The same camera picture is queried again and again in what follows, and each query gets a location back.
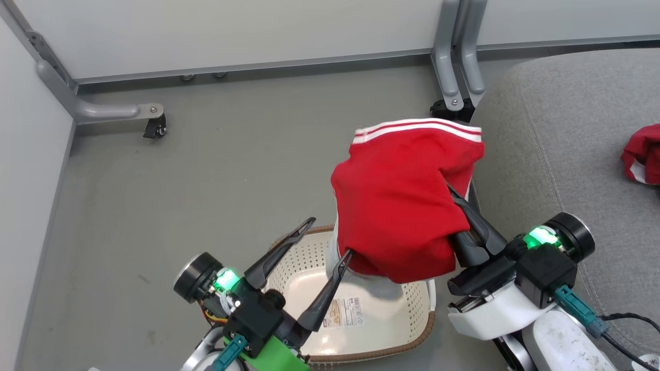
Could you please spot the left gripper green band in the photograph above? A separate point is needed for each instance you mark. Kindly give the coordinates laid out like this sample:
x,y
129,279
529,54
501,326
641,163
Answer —
x,y
198,278

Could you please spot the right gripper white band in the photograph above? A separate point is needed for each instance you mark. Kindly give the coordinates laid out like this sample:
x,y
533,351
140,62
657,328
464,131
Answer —
x,y
490,314

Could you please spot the red garment with white stripes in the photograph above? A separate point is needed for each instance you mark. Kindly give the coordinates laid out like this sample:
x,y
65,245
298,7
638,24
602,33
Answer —
x,y
397,206

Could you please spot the plain red garment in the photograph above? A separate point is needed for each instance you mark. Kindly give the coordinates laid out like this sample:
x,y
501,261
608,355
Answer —
x,y
644,152

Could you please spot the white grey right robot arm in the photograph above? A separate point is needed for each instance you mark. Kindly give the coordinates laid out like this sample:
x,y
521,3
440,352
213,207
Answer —
x,y
562,345

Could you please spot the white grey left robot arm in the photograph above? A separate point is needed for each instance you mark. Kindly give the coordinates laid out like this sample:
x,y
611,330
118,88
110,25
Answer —
x,y
198,358

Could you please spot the cream perforated laundry basket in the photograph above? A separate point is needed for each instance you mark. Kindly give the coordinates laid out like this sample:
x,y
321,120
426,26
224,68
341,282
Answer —
x,y
376,319

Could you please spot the printed paper label sticker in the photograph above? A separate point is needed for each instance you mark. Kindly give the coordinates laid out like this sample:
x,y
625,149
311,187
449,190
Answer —
x,y
348,312

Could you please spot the black double caster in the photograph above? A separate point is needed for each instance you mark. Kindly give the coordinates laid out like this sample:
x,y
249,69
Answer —
x,y
443,110

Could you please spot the grey fabric sofa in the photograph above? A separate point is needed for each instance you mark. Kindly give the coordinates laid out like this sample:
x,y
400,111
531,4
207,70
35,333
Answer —
x,y
577,129

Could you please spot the small black caster wheel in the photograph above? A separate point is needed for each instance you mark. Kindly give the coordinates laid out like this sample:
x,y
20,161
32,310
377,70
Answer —
x,y
155,127

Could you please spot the small white tag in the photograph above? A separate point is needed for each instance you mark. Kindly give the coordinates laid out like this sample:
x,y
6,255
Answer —
x,y
647,363

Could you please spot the long grey partition leg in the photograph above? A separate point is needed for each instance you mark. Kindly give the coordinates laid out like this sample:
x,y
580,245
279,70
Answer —
x,y
98,111

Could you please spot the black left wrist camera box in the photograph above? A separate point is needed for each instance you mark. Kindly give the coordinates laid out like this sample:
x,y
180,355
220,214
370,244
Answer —
x,y
255,322

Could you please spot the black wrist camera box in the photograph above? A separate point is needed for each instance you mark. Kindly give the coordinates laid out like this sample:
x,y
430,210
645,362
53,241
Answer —
x,y
546,278
255,322

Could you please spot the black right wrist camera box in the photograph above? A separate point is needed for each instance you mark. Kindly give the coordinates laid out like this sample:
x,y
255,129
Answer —
x,y
546,278

